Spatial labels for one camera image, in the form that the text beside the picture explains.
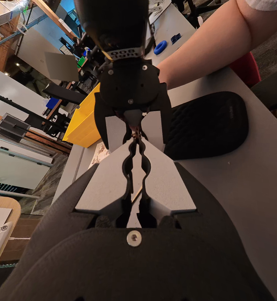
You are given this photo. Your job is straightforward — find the person's right forearm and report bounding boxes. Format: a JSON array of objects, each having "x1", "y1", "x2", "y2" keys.
[{"x1": 157, "y1": 0, "x2": 253, "y2": 90}]

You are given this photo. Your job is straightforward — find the yellow stacked storage bins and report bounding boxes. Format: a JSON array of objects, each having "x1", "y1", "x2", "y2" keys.
[{"x1": 63, "y1": 82, "x2": 102, "y2": 148}]

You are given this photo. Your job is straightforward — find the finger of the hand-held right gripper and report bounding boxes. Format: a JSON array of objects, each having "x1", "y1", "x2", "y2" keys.
[
  {"x1": 105, "y1": 116, "x2": 130, "y2": 156},
  {"x1": 140, "y1": 112, "x2": 165, "y2": 155}
]

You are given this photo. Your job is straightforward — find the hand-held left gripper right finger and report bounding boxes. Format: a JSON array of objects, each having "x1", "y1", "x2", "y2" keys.
[{"x1": 141, "y1": 140, "x2": 198, "y2": 228}]

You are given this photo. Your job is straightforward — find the open instruction booklet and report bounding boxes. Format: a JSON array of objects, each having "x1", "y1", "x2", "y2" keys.
[{"x1": 88, "y1": 142, "x2": 111, "y2": 170}]

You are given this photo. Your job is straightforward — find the thin wooden stick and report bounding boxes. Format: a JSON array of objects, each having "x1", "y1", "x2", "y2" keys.
[{"x1": 131, "y1": 186, "x2": 143, "y2": 203}]

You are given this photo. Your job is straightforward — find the black mesh wrist pad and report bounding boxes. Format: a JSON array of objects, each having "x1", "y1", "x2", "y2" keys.
[{"x1": 164, "y1": 91, "x2": 249, "y2": 161}]

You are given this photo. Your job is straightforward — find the black model kit box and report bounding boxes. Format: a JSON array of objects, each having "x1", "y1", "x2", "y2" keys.
[{"x1": 0, "y1": 263, "x2": 19, "y2": 301}]

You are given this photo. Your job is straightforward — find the red chair back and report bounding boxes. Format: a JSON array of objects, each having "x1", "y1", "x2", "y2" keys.
[{"x1": 230, "y1": 52, "x2": 261, "y2": 88}]

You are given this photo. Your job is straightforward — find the blue plastic object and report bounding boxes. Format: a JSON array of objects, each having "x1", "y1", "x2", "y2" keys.
[{"x1": 154, "y1": 40, "x2": 167, "y2": 55}]

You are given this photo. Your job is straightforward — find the dark grey chair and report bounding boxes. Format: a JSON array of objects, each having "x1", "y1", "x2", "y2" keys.
[{"x1": 251, "y1": 71, "x2": 277, "y2": 111}]

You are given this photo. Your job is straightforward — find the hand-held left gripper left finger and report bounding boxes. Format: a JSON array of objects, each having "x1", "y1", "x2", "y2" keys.
[{"x1": 75, "y1": 141, "x2": 132, "y2": 228}]

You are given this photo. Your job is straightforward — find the instruction poster board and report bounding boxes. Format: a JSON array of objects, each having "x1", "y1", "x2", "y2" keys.
[{"x1": 0, "y1": 195, "x2": 21, "y2": 266}]

